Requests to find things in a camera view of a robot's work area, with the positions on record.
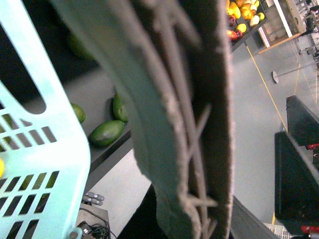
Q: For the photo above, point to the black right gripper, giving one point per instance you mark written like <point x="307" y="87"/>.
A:
<point x="297" y="170"/>

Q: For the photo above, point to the teal plastic shopping basket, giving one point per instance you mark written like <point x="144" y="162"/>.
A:
<point x="46" y="156"/>

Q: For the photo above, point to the pale yellow mango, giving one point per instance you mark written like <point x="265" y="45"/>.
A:
<point x="2" y="168"/>

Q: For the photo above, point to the green avocado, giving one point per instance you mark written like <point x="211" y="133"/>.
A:
<point x="119" y="110"/>
<point x="79" y="112"/>
<point x="106" y="133"/>

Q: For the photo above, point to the brown basket handle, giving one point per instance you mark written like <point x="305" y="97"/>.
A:
<point x="170" y="63"/>

